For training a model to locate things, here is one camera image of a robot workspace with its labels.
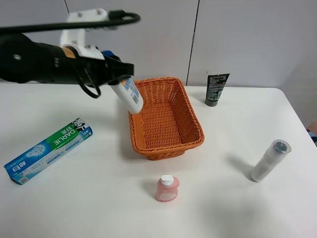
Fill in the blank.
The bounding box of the pink bottle white cap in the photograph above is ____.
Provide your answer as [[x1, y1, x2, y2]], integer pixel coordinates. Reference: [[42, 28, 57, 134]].
[[156, 175, 180, 202]]

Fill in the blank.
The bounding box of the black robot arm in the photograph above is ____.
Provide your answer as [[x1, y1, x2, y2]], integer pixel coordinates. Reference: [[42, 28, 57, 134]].
[[0, 33, 134, 87]]

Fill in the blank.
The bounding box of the white bottle blue cap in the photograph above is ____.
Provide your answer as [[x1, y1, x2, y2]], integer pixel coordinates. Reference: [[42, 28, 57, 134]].
[[102, 51, 143, 114]]

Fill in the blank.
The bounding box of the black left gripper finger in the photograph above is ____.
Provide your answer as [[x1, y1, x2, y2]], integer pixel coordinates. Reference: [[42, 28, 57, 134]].
[[105, 55, 134, 74]]

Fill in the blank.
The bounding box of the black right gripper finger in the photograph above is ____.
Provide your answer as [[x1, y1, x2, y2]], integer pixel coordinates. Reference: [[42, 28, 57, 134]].
[[105, 74, 131, 85]]

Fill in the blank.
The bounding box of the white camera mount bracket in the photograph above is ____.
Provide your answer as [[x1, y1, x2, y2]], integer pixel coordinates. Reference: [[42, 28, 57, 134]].
[[59, 8, 108, 60]]

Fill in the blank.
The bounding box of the white cylinder bottle silver cap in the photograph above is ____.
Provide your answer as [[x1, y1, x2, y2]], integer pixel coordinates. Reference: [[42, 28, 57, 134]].
[[250, 139, 291, 182]]

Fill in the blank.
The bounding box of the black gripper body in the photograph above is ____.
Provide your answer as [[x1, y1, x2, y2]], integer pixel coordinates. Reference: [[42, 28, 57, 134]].
[[70, 55, 111, 87]]

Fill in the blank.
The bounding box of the orange wicker basket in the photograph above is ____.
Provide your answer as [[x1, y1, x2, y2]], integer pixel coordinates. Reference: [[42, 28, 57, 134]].
[[129, 77, 205, 161]]

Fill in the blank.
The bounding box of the green blue toothpaste box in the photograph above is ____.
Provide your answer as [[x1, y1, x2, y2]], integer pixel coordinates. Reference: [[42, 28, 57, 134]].
[[4, 118, 93, 185]]

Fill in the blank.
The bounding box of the black cable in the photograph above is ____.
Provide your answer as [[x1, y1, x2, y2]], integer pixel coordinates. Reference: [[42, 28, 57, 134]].
[[0, 9, 141, 33]]

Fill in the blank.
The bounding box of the black tube upright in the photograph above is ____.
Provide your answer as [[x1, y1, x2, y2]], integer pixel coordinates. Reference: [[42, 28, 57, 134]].
[[205, 73, 230, 107]]

